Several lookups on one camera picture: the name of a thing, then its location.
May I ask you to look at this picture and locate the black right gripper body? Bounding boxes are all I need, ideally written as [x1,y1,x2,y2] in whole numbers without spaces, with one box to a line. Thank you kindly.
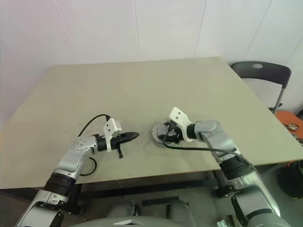
[169,124,185,143]

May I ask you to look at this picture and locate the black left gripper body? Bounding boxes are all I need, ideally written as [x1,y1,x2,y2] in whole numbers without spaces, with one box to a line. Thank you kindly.
[110,134,125,159]

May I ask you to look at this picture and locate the grey spoked rotor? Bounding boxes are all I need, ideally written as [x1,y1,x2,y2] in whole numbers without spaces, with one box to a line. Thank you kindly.
[153,122,171,140]

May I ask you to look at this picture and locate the black round motor housing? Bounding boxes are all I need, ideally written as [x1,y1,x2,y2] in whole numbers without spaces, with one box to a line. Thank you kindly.
[151,120,187,145]

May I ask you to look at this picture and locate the grey rounded shape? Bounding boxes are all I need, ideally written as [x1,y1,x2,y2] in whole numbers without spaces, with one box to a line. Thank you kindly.
[165,197,197,227]
[105,201,140,222]

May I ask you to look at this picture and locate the grey robot torso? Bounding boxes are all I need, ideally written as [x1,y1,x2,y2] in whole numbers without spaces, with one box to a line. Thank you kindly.
[78,214,197,227]

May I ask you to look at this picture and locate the dark folding chair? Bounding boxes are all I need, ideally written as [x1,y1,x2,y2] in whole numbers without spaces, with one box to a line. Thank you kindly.
[231,61,292,114]

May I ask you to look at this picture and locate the orange box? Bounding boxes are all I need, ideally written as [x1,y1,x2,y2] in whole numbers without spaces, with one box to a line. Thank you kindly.
[276,110,303,148]

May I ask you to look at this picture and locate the black object under table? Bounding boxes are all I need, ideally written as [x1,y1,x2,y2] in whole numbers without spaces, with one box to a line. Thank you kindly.
[276,160,303,199]

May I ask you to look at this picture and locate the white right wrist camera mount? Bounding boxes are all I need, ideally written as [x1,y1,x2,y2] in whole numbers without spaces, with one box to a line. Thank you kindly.
[169,106,197,142]

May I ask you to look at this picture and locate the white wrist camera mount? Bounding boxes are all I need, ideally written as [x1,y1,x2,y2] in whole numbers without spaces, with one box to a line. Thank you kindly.
[169,106,197,142]
[103,118,123,153]

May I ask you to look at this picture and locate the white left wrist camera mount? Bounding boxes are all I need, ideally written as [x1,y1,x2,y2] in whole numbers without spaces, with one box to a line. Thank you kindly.
[103,118,123,153]

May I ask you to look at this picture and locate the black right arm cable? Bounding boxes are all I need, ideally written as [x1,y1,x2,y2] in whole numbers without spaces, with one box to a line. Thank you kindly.
[162,131,258,175]

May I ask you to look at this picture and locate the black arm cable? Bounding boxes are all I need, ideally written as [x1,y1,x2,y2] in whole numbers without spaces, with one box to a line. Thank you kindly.
[162,131,258,175]
[77,114,111,176]

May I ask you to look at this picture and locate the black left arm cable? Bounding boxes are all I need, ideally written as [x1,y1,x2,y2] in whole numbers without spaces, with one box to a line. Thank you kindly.
[77,114,111,176]

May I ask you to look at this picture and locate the black table frame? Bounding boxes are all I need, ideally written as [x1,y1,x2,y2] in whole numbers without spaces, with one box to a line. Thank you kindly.
[71,169,230,204]

